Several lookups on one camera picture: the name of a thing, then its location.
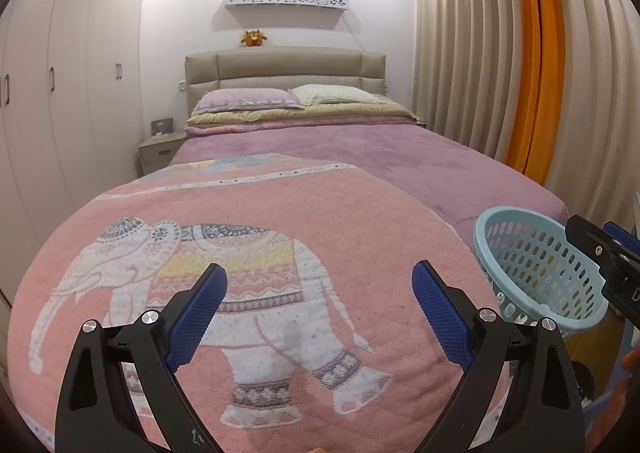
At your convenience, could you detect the colourful printed object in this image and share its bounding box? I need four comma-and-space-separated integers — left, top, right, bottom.
570, 358, 640, 453

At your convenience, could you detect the white wardrobe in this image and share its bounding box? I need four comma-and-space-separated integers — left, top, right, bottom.
0, 0, 151, 304

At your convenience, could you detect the beige nightstand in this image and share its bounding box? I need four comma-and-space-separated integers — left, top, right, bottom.
138, 132, 187, 177

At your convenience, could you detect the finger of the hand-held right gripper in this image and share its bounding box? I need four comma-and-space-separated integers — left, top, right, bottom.
565, 214, 626, 291
602, 222, 640, 266

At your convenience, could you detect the white patterned wall shelf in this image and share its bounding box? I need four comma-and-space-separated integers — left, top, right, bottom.
224, 0, 349, 11

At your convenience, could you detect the beige curtain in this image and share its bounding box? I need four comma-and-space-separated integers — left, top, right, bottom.
412, 0, 640, 239

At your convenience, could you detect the purple bedspread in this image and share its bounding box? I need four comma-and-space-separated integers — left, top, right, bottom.
170, 123, 571, 254

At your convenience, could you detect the beige padded headboard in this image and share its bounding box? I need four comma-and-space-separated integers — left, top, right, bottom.
184, 47, 388, 116

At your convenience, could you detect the pink elephant blanket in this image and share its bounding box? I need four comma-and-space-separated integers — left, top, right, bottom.
7, 153, 511, 453

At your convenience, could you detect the light blue plastic basket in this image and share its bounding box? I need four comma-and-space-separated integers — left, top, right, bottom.
473, 206, 611, 339

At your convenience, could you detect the white dotted pillow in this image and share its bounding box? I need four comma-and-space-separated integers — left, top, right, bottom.
290, 84, 388, 106

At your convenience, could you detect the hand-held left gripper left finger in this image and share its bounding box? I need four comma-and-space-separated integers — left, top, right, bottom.
55, 263, 228, 453

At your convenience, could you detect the purple pillow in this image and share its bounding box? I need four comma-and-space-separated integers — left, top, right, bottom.
192, 88, 305, 115

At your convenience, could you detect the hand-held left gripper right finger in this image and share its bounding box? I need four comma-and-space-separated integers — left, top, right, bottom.
411, 259, 586, 453

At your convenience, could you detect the orange curtain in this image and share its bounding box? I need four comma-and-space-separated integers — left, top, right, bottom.
505, 0, 566, 181

